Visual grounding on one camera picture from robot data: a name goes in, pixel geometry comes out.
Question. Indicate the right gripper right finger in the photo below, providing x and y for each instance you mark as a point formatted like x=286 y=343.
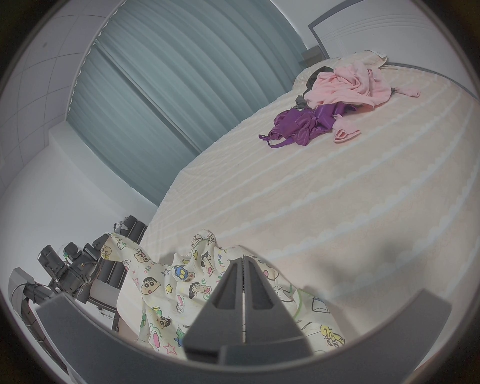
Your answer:
x=262 y=318

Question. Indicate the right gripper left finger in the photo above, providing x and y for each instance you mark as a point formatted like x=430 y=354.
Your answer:
x=227 y=318

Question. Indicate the white printed pyjama top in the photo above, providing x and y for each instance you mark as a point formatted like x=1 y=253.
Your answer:
x=168 y=285

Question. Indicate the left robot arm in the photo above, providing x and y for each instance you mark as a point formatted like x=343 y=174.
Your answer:
x=69 y=275

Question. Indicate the bed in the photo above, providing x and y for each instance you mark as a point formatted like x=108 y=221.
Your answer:
x=337 y=187

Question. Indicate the black chest of drawers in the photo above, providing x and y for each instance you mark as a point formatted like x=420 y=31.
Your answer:
x=135 y=230

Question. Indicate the purple garment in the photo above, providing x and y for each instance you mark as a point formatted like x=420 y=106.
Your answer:
x=300 y=123

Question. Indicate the grey garment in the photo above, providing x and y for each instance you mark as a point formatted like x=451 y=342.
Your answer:
x=301 y=102

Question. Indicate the blue-green curtain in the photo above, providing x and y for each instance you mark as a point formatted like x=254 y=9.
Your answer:
x=168 y=93

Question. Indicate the pink garment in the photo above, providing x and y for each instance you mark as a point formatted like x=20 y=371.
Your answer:
x=345 y=86

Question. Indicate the black garment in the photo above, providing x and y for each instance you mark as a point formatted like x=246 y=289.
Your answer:
x=317 y=77

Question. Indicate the grey bedside table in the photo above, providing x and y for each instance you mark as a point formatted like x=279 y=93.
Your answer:
x=313 y=56

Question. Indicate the cream pillow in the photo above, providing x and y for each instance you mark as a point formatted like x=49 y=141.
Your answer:
x=362 y=58

